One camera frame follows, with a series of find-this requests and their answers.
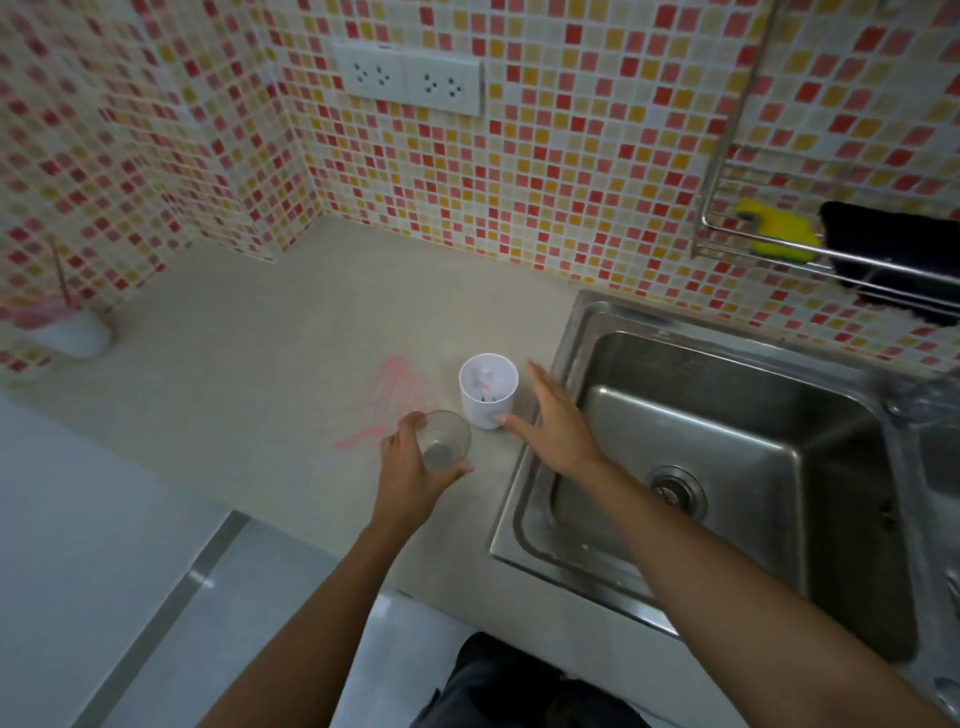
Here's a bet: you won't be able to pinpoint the person's right hand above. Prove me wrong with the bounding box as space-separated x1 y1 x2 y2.
496 360 612 477

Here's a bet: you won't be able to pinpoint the white wall socket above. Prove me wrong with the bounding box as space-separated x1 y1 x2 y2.
333 41 411 103
405 52 486 118

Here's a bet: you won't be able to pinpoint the black scrubbing pad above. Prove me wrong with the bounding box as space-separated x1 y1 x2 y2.
819 200 960 328

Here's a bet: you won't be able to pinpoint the chrome faucet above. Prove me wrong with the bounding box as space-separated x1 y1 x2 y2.
881 366 960 468

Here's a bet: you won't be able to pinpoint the metal wall rack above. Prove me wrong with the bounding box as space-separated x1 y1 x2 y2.
690 0 960 320

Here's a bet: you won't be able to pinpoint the person's left forearm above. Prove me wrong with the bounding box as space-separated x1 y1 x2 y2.
196 517 432 728

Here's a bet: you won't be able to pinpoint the metal sink drain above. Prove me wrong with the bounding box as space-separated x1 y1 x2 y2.
646 465 709 523

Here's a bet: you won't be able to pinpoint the yellow green sponge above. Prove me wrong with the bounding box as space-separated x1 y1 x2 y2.
735 196 825 264

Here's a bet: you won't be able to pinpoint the person's left hand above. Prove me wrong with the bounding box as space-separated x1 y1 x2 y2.
371 411 475 531

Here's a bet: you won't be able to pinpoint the stainless steel sink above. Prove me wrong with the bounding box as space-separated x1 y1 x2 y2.
489 288 960 670

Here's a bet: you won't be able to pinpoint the person's right forearm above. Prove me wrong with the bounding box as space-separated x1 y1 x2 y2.
558 456 957 728

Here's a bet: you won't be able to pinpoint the person's dark trousers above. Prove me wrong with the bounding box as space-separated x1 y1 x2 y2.
411 631 655 728

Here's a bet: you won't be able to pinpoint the white holder with pink brush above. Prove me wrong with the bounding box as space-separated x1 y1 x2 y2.
11 238 116 360

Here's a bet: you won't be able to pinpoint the clear drinking glass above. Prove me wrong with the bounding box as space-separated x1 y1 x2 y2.
414 409 474 474

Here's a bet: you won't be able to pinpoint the white plastic cup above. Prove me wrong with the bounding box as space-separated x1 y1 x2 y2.
458 353 520 431

